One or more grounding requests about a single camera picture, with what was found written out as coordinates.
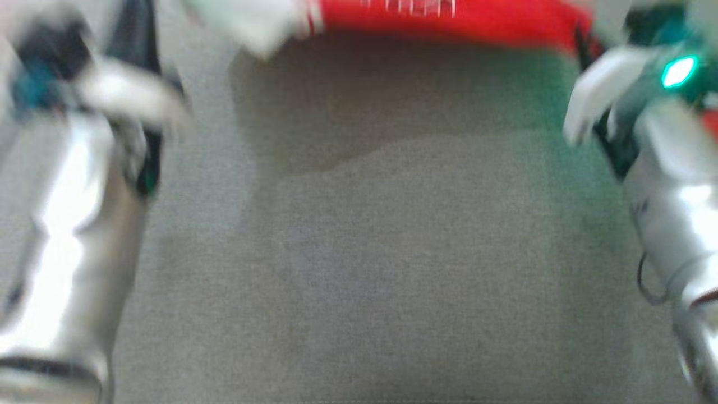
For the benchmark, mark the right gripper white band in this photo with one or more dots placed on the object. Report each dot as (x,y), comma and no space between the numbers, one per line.
(606,78)

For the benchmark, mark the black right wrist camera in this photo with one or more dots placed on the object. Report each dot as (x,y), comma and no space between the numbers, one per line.
(656,28)

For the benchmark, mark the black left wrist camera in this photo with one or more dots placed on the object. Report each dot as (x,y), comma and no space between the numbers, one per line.
(50,47)

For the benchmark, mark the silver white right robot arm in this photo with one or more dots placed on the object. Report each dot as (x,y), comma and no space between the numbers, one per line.
(673,224)

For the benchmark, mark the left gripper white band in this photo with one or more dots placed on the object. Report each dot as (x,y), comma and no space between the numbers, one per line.
(129,92)

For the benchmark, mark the wide grey sofa seat cushion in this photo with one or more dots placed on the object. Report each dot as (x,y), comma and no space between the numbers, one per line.
(364,252)

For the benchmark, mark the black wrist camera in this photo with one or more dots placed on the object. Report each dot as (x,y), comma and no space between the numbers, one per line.
(656,28)
(50,47)

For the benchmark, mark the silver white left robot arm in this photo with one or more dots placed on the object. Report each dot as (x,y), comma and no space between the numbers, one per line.
(67,252)

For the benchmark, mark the red jersey with white trim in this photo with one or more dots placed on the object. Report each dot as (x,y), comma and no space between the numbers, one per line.
(449,28)

